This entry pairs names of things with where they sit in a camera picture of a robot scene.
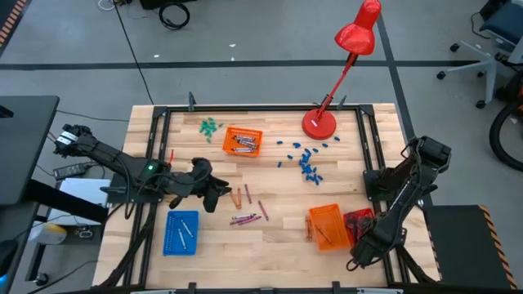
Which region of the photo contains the black aluminium table frame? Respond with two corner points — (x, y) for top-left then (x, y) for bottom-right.
(92, 103), (440, 294)

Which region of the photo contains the black power adapter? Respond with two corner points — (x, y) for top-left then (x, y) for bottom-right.
(52, 162), (92, 181)

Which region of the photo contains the black cable coil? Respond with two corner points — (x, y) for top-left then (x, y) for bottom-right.
(158, 2), (191, 31)

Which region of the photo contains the black equipment box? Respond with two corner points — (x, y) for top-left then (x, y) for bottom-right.
(138, 0), (198, 11)

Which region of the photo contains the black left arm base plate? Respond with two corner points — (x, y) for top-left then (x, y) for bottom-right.
(100, 170), (167, 205)

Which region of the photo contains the red desk lamp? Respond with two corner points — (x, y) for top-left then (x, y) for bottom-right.
(301, 0), (383, 141)

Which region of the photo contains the black mat hazard stripe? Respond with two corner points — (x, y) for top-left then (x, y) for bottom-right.
(422, 203), (519, 291)
(0, 0), (28, 57)

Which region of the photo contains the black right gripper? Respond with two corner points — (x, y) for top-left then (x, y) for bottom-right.
(349, 222), (405, 266)

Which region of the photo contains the orange plastic basket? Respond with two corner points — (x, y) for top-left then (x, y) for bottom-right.
(306, 203), (351, 253)
(221, 126), (264, 158)

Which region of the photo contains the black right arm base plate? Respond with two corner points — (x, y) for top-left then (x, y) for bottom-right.
(363, 169), (439, 203)

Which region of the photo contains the office chair white base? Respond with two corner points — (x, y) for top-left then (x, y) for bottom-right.
(436, 0), (523, 110)

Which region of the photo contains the red plastic basket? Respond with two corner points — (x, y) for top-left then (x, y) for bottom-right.
(342, 207), (379, 246)

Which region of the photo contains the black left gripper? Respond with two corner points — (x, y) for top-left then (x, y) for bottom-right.
(190, 157), (232, 213)

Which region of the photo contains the white yellow plastic object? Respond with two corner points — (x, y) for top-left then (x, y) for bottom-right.
(28, 222), (68, 246)

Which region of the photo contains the black desk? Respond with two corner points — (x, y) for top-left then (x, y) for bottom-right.
(0, 95), (60, 205)

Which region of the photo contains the white box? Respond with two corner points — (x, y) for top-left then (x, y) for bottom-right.
(47, 177), (111, 227)

